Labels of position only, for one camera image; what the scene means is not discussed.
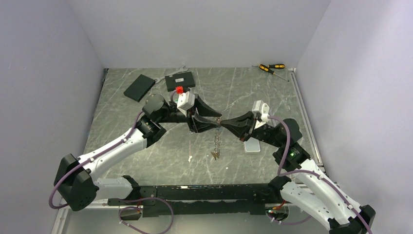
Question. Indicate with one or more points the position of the silver wrench at back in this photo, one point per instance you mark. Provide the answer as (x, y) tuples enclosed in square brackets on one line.
[(180, 70)]

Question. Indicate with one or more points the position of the white smartphone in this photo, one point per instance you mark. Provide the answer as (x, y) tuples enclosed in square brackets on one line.
[(252, 146)]

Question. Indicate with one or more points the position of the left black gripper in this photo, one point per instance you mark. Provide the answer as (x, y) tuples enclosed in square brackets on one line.
[(197, 124)]

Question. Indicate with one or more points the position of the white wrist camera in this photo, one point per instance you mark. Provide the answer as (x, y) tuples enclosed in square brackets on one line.
[(261, 110), (186, 98)]

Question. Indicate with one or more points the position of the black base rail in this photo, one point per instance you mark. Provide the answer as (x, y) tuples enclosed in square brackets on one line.
[(253, 199)]

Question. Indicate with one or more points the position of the yellow black screwdriver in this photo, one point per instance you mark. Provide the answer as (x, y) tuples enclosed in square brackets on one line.
[(273, 72), (271, 66)]

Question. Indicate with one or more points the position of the black flat box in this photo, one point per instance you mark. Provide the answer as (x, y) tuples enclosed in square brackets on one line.
[(139, 88)]

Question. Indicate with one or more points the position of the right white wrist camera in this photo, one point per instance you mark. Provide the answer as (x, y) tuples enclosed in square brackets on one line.
[(261, 110)]

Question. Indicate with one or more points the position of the yellow black screwdriver rear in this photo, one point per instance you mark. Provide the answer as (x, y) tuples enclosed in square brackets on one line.
[(271, 66)]

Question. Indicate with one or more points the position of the yellow black screwdriver front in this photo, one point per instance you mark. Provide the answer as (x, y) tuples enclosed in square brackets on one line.
[(273, 72)]

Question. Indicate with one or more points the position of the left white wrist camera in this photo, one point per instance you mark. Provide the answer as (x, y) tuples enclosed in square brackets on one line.
[(186, 98)]

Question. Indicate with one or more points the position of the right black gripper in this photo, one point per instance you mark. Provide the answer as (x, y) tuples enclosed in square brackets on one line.
[(244, 124)]

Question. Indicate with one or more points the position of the black box with label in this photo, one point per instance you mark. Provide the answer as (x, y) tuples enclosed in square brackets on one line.
[(185, 79)]

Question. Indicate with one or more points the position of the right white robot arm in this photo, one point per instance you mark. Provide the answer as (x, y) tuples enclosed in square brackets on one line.
[(299, 179)]

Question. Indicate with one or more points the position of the large metal keyring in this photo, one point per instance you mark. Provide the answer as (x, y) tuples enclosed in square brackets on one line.
[(217, 143)]

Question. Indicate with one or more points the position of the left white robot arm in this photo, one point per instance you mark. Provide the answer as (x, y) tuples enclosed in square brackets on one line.
[(78, 180)]

